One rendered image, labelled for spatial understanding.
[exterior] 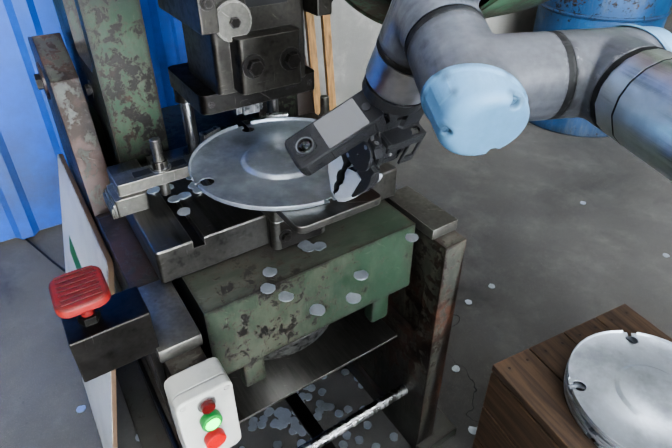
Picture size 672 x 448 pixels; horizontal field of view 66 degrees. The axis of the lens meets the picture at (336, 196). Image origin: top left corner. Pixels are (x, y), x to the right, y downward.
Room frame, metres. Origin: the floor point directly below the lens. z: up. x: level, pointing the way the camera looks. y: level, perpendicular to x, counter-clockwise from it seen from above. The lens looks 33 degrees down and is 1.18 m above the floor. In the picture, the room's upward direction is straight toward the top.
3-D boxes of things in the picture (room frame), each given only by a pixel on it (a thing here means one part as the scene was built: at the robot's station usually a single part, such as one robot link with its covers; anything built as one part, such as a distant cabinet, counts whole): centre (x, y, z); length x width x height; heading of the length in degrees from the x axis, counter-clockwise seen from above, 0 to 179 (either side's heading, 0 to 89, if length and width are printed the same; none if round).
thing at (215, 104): (0.83, 0.16, 0.86); 0.20 x 0.16 x 0.05; 123
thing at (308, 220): (0.68, 0.06, 0.72); 0.25 x 0.14 x 0.14; 33
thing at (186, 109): (0.83, 0.26, 0.81); 0.02 x 0.02 x 0.14
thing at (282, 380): (0.83, 0.16, 0.31); 0.43 x 0.42 x 0.01; 123
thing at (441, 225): (1.09, 0.01, 0.45); 0.92 x 0.12 x 0.90; 33
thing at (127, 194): (0.73, 0.30, 0.76); 0.17 x 0.06 x 0.10; 123
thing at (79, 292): (0.45, 0.30, 0.72); 0.07 x 0.06 x 0.08; 33
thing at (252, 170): (0.72, 0.08, 0.78); 0.29 x 0.29 x 0.01
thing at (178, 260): (0.82, 0.15, 0.68); 0.45 x 0.30 x 0.06; 123
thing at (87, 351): (0.46, 0.29, 0.62); 0.10 x 0.06 x 0.20; 123
